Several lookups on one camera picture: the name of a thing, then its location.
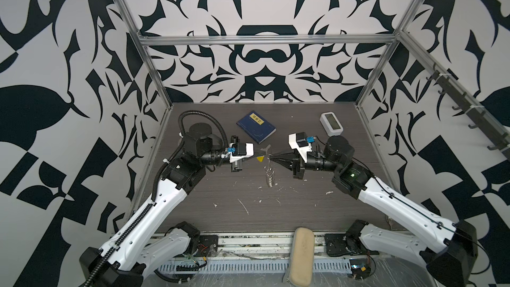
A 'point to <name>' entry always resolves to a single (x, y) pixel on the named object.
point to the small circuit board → (360, 270)
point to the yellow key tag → (260, 159)
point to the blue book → (257, 127)
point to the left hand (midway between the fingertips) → (263, 144)
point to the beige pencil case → (301, 268)
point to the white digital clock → (331, 123)
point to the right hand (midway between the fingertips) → (274, 157)
